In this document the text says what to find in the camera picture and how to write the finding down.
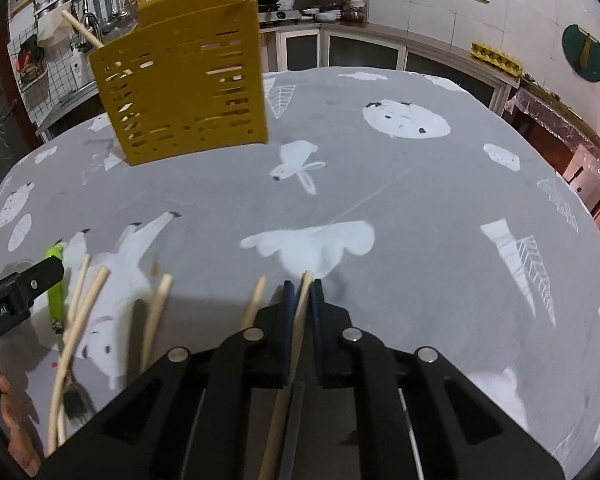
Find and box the yellow egg tray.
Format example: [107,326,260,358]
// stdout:
[470,42,524,76]

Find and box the kitchen counter cabinet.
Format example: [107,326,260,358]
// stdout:
[260,22,513,111]

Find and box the white hanging bag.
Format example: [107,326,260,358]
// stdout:
[36,9,73,47]

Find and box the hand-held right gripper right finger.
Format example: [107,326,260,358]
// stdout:
[309,279,565,480]

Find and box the portable gas stove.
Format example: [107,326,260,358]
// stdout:
[258,7,302,26]

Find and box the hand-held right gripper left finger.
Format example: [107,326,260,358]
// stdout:
[37,280,297,480]

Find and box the plastic wrapped furniture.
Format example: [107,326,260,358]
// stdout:
[505,85,600,211]

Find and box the small dark utensil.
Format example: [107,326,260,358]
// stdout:
[62,382,89,421]

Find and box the green plastic utensil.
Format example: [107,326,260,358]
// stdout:
[45,242,67,335]

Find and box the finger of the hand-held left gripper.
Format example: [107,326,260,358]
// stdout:
[0,258,65,313]

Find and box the round green board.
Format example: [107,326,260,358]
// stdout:
[561,23,600,82]

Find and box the yellow perforated utensil holder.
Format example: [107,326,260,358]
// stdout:
[88,0,269,167]

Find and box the person's left hand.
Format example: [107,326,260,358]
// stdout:
[0,372,42,477]

